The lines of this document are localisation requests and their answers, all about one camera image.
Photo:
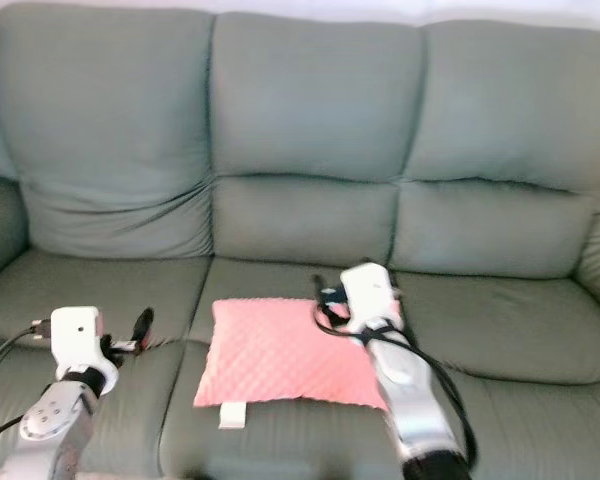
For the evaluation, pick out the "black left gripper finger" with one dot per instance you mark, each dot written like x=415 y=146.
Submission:
x=142 y=325

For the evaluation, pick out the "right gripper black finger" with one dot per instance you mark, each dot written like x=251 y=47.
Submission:
x=321 y=287

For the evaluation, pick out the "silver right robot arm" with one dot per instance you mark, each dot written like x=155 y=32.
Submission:
x=415 y=410

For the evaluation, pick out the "pink dotted pillow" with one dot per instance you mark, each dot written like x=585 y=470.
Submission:
x=270 y=355

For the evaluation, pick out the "grey-green leather sofa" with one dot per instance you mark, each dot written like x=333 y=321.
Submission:
x=310 y=110

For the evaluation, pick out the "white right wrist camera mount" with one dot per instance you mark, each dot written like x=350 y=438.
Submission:
x=372 y=288

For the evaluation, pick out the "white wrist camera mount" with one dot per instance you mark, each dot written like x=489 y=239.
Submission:
x=75 y=335
x=372 y=288

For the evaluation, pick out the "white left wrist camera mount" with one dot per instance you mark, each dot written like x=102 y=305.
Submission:
x=75 y=335

